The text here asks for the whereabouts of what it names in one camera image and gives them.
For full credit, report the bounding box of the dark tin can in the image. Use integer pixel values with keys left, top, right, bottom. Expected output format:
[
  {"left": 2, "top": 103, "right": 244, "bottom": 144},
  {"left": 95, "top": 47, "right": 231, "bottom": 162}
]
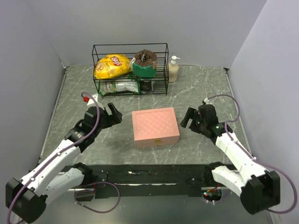
[{"left": 140, "top": 79, "right": 155, "bottom": 92}]

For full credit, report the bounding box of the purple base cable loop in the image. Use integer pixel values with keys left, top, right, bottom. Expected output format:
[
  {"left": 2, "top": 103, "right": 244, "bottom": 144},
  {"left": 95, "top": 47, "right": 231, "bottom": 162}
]
[{"left": 74, "top": 181, "right": 121, "bottom": 214}]

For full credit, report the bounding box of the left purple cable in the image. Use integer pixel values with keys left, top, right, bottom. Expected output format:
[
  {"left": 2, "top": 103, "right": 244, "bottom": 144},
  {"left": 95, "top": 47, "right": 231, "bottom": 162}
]
[{"left": 7, "top": 91, "right": 101, "bottom": 224}]

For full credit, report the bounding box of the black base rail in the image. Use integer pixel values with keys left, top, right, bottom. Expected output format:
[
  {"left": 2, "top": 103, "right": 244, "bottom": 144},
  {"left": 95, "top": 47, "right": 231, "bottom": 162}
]
[{"left": 63, "top": 163, "right": 220, "bottom": 199}]

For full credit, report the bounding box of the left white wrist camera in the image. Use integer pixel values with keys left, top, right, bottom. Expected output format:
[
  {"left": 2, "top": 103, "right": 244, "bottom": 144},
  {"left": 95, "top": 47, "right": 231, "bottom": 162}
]
[{"left": 81, "top": 93, "right": 104, "bottom": 109}]

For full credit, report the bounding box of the pink jewelry box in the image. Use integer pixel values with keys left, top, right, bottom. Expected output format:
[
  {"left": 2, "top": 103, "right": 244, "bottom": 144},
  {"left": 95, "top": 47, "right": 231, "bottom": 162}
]
[{"left": 132, "top": 107, "right": 180, "bottom": 148}]

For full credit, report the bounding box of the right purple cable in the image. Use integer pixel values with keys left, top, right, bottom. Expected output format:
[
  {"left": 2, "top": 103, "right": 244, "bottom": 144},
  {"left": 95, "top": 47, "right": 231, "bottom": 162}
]
[{"left": 205, "top": 94, "right": 295, "bottom": 214}]

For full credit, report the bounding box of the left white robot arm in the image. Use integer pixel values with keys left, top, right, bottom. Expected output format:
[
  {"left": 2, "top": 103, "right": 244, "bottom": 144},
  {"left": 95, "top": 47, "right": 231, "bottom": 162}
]
[{"left": 5, "top": 103, "right": 122, "bottom": 224}]

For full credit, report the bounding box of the cream pump lotion bottle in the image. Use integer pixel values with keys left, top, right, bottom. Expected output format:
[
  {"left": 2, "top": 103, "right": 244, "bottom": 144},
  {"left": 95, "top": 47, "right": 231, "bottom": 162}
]
[{"left": 169, "top": 56, "right": 180, "bottom": 83}]

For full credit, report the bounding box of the white green snack bag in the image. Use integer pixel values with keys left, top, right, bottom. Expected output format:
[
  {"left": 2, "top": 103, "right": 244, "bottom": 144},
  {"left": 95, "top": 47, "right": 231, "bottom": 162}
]
[{"left": 99, "top": 81, "right": 140, "bottom": 96}]

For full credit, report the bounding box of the yellow Lays chips bag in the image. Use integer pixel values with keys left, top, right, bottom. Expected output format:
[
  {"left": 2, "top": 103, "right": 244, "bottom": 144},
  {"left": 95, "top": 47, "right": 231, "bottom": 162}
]
[{"left": 94, "top": 54, "right": 132, "bottom": 80}]

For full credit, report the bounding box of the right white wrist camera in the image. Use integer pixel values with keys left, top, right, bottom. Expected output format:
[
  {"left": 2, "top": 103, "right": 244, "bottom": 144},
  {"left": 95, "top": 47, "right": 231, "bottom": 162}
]
[{"left": 202, "top": 98, "right": 213, "bottom": 105}]

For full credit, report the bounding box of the black wire shelf rack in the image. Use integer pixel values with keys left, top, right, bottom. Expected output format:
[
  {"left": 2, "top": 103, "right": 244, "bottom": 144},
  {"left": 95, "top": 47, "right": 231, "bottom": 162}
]
[{"left": 92, "top": 43, "right": 169, "bottom": 96}]

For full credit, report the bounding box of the brown green wrapped package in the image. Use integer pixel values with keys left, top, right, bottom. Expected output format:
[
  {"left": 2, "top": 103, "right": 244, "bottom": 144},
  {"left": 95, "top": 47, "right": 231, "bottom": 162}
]
[{"left": 130, "top": 49, "right": 157, "bottom": 78}]

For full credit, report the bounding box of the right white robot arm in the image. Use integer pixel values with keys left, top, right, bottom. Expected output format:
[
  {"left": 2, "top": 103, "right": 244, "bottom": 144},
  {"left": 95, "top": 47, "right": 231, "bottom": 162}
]
[{"left": 180, "top": 104, "right": 281, "bottom": 215}]

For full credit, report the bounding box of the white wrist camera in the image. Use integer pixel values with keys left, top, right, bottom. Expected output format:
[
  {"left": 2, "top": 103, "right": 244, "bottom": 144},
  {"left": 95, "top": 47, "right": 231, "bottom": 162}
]
[
  {"left": 202, "top": 98, "right": 213, "bottom": 105},
  {"left": 81, "top": 93, "right": 104, "bottom": 109}
]

